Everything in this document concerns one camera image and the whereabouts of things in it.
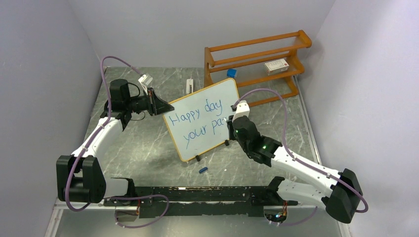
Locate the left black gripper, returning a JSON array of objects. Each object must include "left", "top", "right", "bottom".
[{"left": 126, "top": 88, "right": 174, "bottom": 117}]

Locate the yellow framed whiteboard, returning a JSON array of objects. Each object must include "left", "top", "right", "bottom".
[{"left": 164, "top": 78, "right": 239, "bottom": 162}]

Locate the blue marker cap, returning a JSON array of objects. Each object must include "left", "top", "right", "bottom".
[{"left": 199, "top": 167, "right": 208, "bottom": 174}]

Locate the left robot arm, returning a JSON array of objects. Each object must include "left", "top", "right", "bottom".
[{"left": 56, "top": 79, "right": 174, "bottom": 205}]

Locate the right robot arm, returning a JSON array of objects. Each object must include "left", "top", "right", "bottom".
[{"left": 227, "top": 116, "right": 368, "bottom": 224}]

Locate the white whiteboard stand piece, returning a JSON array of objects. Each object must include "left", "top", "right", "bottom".
[{"left": 186, "top": 78, "right": 194, "bottom": 95}]

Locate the small blue box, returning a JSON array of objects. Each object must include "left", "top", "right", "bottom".
[{"left": 226, "top": 69, "right": 237, "bottom": 79}]

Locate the orange wooden shelf rack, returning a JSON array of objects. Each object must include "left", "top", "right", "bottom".
[{"left": 204, "top": 30, "right": 312, "bottom": 98}]

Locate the white red carton box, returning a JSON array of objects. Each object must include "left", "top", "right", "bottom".
[{"left": 264, "top": 58, "right": 290, "bottom": 75}]

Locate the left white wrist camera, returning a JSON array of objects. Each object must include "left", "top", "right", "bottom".
[{"left": 138, "top": 74, "right": 153, "bottom": 95}]

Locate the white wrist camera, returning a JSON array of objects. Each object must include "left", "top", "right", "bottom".
[
  {"left": 232, "top": 100, "right": 250, "bottom": 121},
  {"left": 138, "top": 74, "right": 153, "bottom": 95}
]

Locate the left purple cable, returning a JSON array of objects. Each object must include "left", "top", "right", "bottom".
[{"left": 64, "top": 56, "right": 143, "bottom": 212}]

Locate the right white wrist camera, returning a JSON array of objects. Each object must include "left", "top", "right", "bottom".
[{"left": 232, "top": 100, "right": 250, "bottom": 121}]

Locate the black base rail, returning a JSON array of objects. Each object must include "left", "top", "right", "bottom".
[{"left": 104, "top": 186, "right": 298, "bottom": 218}]

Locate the aluminium frame profile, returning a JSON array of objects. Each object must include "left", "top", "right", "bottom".
[{"left": 46, "top": 185, "right": 351, "bottom": 237}]

